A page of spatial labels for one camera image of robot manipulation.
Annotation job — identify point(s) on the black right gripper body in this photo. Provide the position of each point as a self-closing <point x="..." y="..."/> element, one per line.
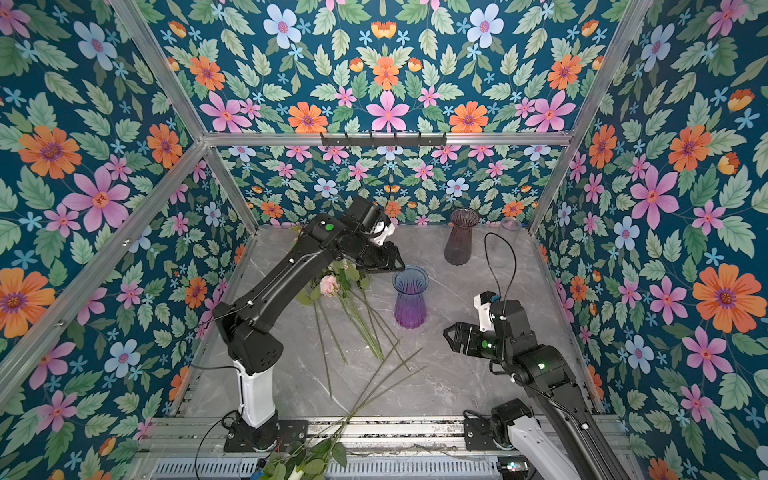
<point x="487" y="345"/>

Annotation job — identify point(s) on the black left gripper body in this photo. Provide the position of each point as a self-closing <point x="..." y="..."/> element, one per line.
<point x="378" y="256"/>

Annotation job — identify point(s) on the light pink peony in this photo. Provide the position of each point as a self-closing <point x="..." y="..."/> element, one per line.
<point x="329" y="286"/>

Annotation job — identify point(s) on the purple blue glass vase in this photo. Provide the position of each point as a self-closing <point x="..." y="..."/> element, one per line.
<point x="410" y="306"/>

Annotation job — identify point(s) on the dark smoky glass vase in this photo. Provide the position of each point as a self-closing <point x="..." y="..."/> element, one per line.
<point x="458" y="249"/>

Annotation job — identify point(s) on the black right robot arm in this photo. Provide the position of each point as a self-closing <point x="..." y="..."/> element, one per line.
<point x="549" y="381"/>

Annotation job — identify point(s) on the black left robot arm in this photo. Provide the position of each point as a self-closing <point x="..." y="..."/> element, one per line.
<point x="245" y="325"/>

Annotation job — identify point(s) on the clear glass vase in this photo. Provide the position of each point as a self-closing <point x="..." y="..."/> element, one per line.
<point x="499" y="242"/>

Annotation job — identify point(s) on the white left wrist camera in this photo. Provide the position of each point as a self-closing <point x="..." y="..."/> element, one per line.
<point x="382" y="231"/>

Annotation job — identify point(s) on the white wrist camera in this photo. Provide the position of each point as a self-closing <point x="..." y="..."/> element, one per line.
<point x="482" y="304"/>
<point x="382" y="231"/>

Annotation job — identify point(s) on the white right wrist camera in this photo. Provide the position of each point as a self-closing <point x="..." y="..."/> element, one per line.
<point x="482" y="304"/>

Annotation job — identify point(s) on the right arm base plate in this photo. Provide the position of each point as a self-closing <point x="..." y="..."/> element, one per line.
<point x="480" y="434"/>

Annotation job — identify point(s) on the black wall hook rack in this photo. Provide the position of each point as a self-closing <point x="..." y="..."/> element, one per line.
<point x="375" y="140"/>

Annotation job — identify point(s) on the aluminium front rail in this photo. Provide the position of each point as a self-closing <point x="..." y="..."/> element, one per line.
<point x="372" y="434"/>

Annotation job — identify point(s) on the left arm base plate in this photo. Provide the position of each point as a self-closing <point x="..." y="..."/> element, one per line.
<point x="274" y="435"/>

